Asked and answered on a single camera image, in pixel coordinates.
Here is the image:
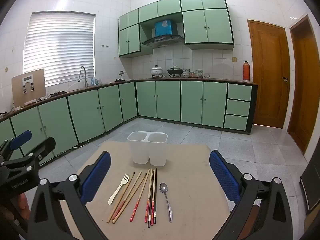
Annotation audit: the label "metal spoon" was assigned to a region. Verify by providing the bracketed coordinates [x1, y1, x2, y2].
[159, 182, 173, 223]

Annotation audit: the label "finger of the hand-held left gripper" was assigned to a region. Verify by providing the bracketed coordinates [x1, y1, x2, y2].
[0, 130, 32, 162]
[5, 137, 56, 167]

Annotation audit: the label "green base cabinets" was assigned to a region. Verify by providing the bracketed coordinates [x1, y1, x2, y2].
[0, 79, 258, 160]

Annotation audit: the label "metal kitchen faucet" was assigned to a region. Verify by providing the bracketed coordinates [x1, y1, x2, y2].
[78, 66, 88, 87]

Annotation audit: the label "plain wooden chopstick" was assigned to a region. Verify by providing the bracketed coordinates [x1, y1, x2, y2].
[106, 172, 136, 224]
[112, 173, 148, 224]

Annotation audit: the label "black panel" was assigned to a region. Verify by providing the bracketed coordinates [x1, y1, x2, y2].
[299, 160, 320, 212]

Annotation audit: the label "green drawer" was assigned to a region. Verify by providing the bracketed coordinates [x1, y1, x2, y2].
[227, 83, 252, 102]
[226, 99, 251, 117]
[224, 114, 249, 131]

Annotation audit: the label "black chopstick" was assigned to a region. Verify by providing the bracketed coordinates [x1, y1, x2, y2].
[153, 168, 157, 225]
[148, 170, 155, 229]

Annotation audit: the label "red thermos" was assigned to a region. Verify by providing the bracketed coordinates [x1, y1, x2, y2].
[243, 60, 251, 81]

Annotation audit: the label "green wall cabinets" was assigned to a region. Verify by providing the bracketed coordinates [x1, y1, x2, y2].
[118, 0, 235, 58]

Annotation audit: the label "wooden chopstick red patterned end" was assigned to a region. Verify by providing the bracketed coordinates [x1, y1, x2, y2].
[111, 171, 143, 220]
[130, 169, 151, 223]

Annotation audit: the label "plain wooden door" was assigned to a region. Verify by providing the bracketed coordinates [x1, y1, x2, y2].
[287, 15, 320, 155]

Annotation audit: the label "person's left hand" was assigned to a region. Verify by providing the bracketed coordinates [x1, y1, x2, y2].
[0, 192, 29, 230]

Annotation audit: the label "black range hood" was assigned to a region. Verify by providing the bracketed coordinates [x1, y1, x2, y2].
[141, 35, 184, 48]

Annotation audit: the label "white plastic fork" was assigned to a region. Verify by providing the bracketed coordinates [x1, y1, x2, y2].
[108, 174, 130, 205]

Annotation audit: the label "white floor cable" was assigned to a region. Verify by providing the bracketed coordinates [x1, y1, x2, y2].
[64, 139, 90, 155]

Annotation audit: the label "dark brown wooden piece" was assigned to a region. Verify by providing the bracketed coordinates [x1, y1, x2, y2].
[250, 204, 262, 230]

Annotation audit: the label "white lidded pot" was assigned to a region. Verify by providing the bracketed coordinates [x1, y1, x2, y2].
[151, 64, 164, 78]

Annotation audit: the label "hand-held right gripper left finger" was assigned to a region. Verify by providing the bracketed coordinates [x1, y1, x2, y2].
[26, 151, 112, 240]

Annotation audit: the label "white plastic utensil holder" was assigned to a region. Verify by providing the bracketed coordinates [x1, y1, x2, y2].
[127, 131, 168, 167]

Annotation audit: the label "white window blind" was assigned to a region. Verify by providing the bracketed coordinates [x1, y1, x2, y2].
[22, 12, 96, 87]

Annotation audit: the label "blue box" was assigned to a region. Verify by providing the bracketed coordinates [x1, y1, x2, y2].
[154, 19, 175, 37]

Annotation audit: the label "black wok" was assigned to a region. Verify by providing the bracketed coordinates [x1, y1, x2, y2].
[167, 65, 185, 78]

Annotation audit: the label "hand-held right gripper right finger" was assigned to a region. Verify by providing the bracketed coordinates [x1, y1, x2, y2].
[209, 150, 294, 240]

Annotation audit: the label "tan board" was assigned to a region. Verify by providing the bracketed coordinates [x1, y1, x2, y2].
[11, 69, 47, 108]

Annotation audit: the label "wooden door with handle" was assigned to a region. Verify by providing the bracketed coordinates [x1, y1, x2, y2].
[247, 19, 291, 130]

